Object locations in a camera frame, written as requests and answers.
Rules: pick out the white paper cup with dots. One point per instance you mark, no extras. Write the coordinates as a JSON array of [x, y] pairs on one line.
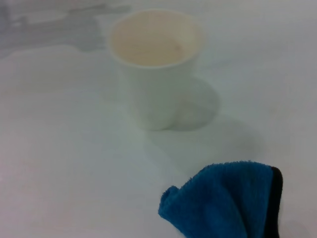
[[158, 84]]

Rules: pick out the blue rag with black trim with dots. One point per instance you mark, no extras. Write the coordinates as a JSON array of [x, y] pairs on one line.
[[223, 200]]

